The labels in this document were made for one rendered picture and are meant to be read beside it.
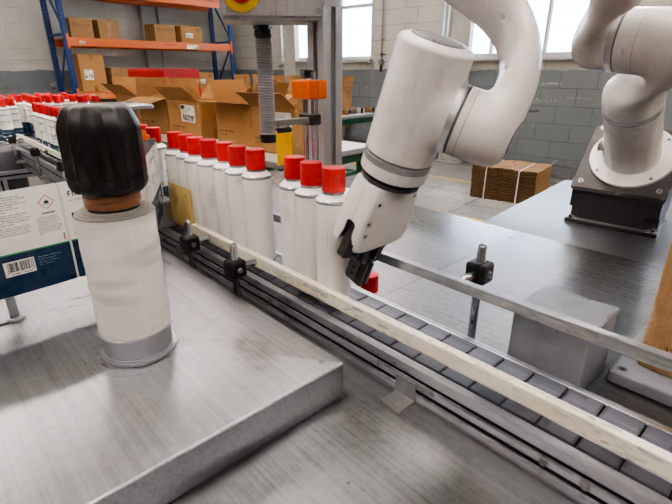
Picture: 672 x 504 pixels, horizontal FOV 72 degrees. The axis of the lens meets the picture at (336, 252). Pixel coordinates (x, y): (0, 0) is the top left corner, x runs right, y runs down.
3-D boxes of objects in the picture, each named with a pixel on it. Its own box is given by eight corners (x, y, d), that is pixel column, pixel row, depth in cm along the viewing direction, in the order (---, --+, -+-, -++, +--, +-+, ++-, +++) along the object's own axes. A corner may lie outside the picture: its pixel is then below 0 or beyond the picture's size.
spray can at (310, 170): (291, 286, 75) (286, 160, 68) (316, 278, 78) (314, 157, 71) (309, 297, 72) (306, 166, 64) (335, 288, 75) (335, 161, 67)
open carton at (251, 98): (235, 152, 255) (230, 80, 241) (296, 142, 293) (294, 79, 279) (287, 160, 234) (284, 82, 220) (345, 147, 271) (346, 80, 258)
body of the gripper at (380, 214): (399, 149, 62) (375, 218, 68) (344, 159, 55) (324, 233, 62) (441, 177, 58) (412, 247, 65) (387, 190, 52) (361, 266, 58)
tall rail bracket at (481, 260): (437, 361, 65) (448, 251, 59) (466, 341, 69) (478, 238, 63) (457, 371, 62) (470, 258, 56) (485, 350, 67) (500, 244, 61)
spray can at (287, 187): (277, 275, 80) (271, 155, 72) (302, 267, 82) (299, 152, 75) (293, 285, 76) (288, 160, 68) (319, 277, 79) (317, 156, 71)
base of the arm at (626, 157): (577, 180, 121) (571, 134, 107) (606, 124, 125) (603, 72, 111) (662, 195, 109) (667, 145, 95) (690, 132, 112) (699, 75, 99)
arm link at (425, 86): (445, 157, 58) (378, 130, 60) (490, 48, 50) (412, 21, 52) (430, 180, 51) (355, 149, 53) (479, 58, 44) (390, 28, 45)
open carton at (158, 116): (125, 132, 335) (116, 78, 322) (177, 127, 368) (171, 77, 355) (155, 137, 314) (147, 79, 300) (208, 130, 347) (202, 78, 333)
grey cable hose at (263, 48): (256, 142, 92) (249, 25, 84) (270, 140, 94) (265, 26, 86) (266, 144, 90) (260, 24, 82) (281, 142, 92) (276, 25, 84)
